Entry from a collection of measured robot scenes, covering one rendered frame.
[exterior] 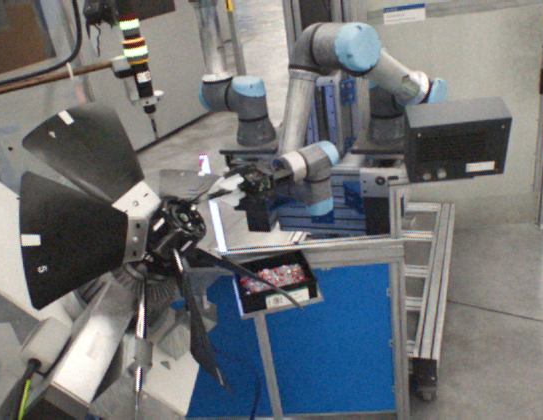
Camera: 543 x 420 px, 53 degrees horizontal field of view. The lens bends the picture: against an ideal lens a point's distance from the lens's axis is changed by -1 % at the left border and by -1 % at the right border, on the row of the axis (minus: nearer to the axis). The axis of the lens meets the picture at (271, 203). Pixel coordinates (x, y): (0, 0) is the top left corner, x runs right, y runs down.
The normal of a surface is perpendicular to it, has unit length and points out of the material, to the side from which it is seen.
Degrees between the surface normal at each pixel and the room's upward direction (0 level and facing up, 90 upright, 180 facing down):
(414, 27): 90
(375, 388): 90
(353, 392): 90
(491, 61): 90
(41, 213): 74
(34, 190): 68
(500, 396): 0
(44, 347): 50
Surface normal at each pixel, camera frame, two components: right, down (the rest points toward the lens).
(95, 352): 0.67, -0.64
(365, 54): 0.59, 0.21
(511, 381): -0.14, -0.89
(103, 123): 0.37, -0.48
